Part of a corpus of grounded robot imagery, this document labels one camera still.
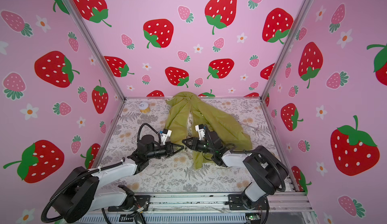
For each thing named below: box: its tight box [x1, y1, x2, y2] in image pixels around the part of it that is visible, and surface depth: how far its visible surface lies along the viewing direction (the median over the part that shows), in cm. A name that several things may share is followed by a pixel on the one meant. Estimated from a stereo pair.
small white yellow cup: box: [139, 101, 151, 114], surface depth 113 cm
